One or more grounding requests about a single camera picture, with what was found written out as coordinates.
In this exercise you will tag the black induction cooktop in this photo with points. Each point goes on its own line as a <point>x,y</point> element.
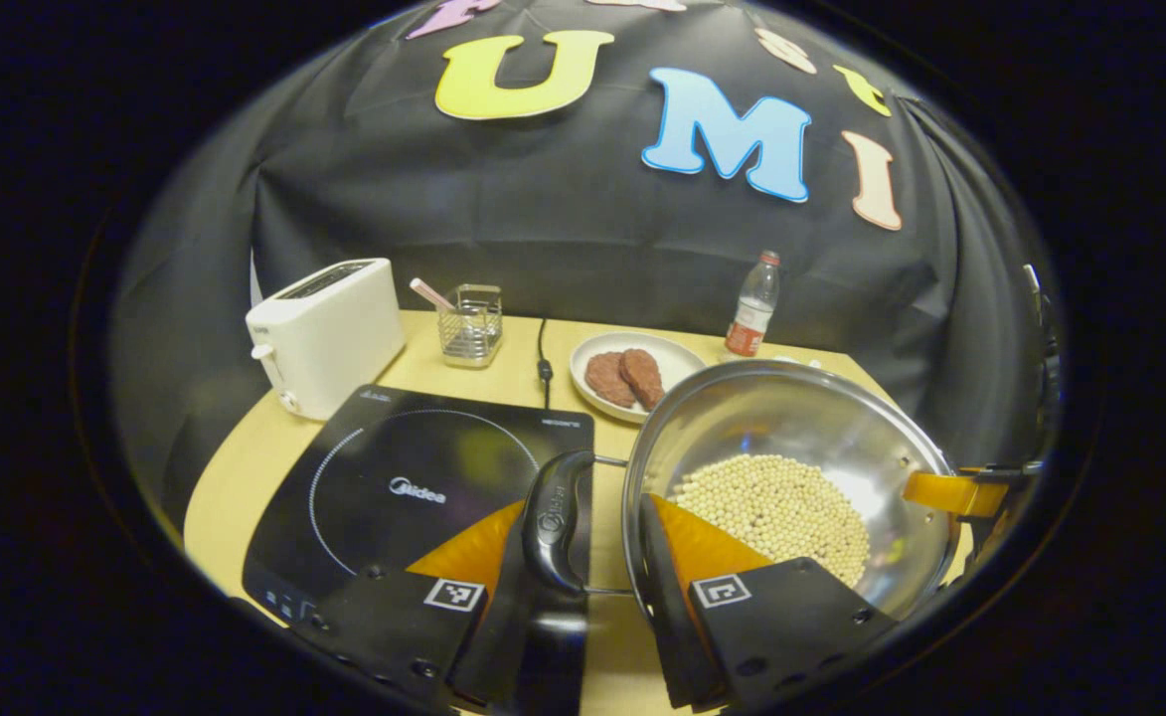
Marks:
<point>394,477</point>

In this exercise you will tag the pink straw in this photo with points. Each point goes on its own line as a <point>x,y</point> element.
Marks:
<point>428,293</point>

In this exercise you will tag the black backdrop cloth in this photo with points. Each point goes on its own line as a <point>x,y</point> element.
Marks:
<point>543,219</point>

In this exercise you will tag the white toaster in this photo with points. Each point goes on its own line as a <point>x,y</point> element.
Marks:
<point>329,338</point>

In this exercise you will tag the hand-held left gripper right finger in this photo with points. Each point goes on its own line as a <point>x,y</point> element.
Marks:
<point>667,617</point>

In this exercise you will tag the brown meat patty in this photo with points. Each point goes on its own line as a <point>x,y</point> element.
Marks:
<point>644,378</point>
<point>608,380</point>

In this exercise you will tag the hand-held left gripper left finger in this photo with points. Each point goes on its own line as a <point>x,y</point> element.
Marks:
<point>523,646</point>

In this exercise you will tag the pile of soybeans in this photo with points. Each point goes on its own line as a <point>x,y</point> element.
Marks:
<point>781,507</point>

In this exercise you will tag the clear plastic water bottle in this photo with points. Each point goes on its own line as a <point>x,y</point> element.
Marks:
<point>749,318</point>

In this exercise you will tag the white round plate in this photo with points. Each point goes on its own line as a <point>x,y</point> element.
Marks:
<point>682,363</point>

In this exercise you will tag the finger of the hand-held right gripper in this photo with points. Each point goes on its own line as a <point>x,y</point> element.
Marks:
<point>940,492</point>

